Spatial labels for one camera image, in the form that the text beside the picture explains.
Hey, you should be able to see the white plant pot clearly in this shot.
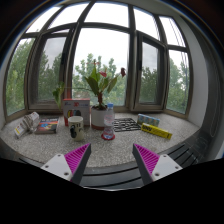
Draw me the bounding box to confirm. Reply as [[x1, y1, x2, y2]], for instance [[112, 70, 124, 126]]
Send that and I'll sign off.
[[91, 106, 106, 130]]

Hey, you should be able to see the green plant with red flowers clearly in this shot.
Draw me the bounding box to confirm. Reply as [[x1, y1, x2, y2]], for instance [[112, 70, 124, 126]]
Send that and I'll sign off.
[[52, 60, 126, 110]]

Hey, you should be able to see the red and white box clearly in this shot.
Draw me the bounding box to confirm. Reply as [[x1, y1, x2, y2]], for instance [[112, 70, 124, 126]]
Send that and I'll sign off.
[[63, 98, 90, 126]]

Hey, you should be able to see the red round coaster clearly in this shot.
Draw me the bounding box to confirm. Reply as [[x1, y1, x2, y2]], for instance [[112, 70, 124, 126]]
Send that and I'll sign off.
[[101, 134, 115, 141]]

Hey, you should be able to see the yellow rectangular box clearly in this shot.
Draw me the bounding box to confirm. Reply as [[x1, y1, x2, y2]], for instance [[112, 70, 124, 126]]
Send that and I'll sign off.
[[141, 123, 172, 139]]

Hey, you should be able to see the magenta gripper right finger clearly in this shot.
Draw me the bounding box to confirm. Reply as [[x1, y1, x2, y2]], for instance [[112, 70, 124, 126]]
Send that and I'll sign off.
[[133, 144, 182, 185]]

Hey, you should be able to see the black patterned mat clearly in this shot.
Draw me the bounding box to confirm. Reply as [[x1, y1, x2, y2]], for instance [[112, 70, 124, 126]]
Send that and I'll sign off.
[[114, 118, 140, 132]]

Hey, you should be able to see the clear plastic water bottle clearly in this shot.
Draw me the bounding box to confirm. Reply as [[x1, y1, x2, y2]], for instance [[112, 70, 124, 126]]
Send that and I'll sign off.
[[103, 103, 114, 136]]

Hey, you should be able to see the dark slatted radiator cover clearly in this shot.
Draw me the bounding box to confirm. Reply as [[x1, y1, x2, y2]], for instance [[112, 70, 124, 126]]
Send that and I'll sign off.
[[0, 131, 207, 190]]

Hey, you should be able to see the white mug with dark print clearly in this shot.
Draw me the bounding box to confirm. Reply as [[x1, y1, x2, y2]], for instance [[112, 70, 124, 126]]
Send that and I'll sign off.
[[68, 116, 84, 141]]

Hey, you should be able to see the light blue pack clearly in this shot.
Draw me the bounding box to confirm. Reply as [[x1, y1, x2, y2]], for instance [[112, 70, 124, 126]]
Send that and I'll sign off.
[[137, 114, 160, 126]]

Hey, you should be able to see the brown window frame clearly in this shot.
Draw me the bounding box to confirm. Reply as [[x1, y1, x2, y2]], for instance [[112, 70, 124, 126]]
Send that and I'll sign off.
[[0, 0, 192, 122]]

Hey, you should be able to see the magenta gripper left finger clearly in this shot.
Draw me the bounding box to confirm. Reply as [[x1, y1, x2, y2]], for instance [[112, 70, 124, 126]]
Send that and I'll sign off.
[[42, 143, 91, 185]]

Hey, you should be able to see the white crumpled package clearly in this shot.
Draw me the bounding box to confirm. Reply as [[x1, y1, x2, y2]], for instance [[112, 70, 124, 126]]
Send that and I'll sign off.
[[14, 112, 39, 138]]

